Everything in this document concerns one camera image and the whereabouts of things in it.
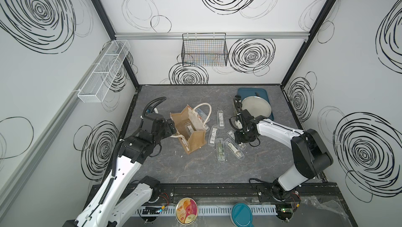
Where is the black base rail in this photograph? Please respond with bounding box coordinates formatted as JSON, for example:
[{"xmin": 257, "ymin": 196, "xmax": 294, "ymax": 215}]
[{"xmin": 84, "ymin": 181, "xmax": 341, "ymax": 204}]

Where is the black corner frame post left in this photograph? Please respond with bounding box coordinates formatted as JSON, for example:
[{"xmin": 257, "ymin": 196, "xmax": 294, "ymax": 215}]
[{"xmin": 91, "ymin": 0, "xmax": 140, "ymax": 90}]

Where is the clear compass case barcode label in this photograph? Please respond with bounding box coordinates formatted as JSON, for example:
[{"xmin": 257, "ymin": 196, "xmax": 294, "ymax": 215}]
[{"xmin": 217, "ymin": 109, "xmax": 225, "ymax": 129}]

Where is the black wire basket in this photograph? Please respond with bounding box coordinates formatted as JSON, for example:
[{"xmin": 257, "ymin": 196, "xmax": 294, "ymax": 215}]
[{"xmin": 181, "ymin": 39, "xmax": 229, "ymax": 67}]

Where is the black corner frame post right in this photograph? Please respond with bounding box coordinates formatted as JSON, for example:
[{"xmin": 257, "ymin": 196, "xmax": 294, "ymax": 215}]
[{"xmin": 280, "ymin": 0, "xmax": 337, "ymax": 89}]

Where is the round tin pink lid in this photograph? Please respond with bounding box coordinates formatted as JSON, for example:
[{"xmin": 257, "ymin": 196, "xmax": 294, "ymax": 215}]
[{"xmin": 175, "ymin": 198, "xmax": 198, "ymax": 225}]

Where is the clear compass case blue insert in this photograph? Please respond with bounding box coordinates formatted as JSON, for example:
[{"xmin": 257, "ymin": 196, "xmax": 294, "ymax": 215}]
[{"xmin": 195, "ymin": 108, "xmax": 210, "ymax": 122}]

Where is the teal plastic tray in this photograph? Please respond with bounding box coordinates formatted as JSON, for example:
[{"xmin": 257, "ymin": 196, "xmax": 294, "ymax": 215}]
[{"xmin": 237, "ymin": 88, "xmax": 274, "ymax": 121}]

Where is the white wire shelf basket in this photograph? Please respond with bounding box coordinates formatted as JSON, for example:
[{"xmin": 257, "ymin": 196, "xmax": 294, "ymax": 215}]
[{"xmin": 77, "ymin": 40, "xmax": 130, "ymax": 103}]

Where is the black corner frame post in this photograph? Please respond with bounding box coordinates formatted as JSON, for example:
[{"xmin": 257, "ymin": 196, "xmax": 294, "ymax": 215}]
[
  {"xmin": 280, "ymin": 0, "xmax": 337, "ymax": 89},
  {"xmin": 91, "ymin": 0, "xmax": 140, "ymax": 90}
]

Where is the spice jar black lid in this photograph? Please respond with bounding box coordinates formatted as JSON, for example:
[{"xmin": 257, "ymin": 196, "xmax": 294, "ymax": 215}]
[{"xmin": 233, "ymin": 95, "xmax": 242, "ymax": 114}]

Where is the white slotted cable duct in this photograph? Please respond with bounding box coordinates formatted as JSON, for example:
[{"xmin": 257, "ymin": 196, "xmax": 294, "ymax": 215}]
[{"xmin": 134, "ymin": 205, "xmax": 277, "ymax": 217}]

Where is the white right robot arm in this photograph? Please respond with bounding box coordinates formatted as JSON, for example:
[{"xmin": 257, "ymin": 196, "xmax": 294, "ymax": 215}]
[{"xmin": 234, "ymin": 110, "xmax": 334, "ymax": 201}]

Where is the grey round plate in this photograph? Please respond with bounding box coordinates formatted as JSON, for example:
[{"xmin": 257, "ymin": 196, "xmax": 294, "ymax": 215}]
[{"xmin": 242, "ymin": 96, "xmax": 272, "ymax": 118}]

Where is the burlap canvas tote bag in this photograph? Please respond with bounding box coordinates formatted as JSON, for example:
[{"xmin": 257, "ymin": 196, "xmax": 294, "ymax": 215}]
[{"xmin": 170, "ymin": 103, "xmax": 212, "ymax": 155}]

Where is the aluminium wall rail back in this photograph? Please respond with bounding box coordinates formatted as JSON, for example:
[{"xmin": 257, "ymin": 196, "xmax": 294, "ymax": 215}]
[{"xmin": 115, "ymin": 31, "xmax": 310, "ymax": 40}]

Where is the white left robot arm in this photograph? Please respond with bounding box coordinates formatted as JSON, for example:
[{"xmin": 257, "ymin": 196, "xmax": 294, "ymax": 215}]
[{"xmin": 64, "ymin": 113, "xmax": 177, "ymax": 227}]

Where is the aluminium wall rail left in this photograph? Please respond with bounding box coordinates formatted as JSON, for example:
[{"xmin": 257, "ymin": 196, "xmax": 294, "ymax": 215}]
[{"xmin": 1, "ymin": 48, "xmax": 106, "ymax": 218}]

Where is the teal round lid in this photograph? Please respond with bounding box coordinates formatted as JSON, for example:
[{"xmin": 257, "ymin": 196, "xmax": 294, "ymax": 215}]
[{"xmin": 230, "ymin": 203, "xmax": 254, "ymax": 227}]

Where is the clear compass case white label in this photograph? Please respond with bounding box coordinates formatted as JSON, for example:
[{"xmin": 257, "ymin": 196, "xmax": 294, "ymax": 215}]
[{"xmin": 207, "ymin": 125, "xmax": 219, "ymax": 146}]

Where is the aluminium wall rail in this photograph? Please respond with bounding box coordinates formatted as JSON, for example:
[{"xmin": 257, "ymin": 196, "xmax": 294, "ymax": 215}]
[
  {"xmin": 115, "ymin": 31, "xmax": 310, "ymax": 40},
  {"xmin": 1, "ymin": 48, "xmax": 106, "ymax": 218}
]

